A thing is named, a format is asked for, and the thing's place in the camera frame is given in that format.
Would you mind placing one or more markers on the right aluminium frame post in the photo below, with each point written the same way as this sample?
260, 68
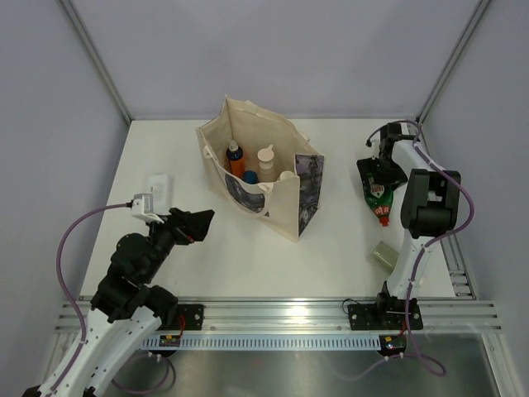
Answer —
465, 37

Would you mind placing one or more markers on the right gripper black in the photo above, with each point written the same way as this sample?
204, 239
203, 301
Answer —
368, 165

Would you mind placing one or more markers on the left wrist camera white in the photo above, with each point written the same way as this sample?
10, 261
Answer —
142, 208

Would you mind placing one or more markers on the lying green bottle beige cap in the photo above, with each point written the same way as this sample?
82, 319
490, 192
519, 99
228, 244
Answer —
385, 255

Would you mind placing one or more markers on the beige pump bottle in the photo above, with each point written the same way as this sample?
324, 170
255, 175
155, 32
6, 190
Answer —
266, 171

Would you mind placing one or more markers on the beige canvas tote bag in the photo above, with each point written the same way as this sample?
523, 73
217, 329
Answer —
285, 205

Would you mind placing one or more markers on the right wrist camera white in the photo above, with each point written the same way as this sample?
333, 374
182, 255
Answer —
373, 147

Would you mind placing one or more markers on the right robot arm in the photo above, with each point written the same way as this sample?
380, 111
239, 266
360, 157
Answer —
429, 208

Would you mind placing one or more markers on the left aluminium frame post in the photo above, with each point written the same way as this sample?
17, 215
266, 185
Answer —
82, 34

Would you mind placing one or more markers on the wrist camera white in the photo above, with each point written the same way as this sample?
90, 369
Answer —
373, 147
142, 208

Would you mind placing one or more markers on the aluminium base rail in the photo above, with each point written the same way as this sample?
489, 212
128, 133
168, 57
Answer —
231, 316

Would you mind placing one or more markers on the orange blue spray bottle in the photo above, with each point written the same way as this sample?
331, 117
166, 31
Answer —
235, 159

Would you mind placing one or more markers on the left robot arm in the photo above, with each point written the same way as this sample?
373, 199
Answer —
126, 307

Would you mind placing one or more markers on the aluminium frame post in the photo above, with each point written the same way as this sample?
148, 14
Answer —
465, 37
82, 34

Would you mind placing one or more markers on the white bottle black cap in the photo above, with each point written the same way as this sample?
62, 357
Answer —
159, 185

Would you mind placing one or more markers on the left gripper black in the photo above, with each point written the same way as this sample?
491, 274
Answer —
184, 233

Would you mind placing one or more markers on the white slotted cable duct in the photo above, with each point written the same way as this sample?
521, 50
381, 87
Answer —
293, 342

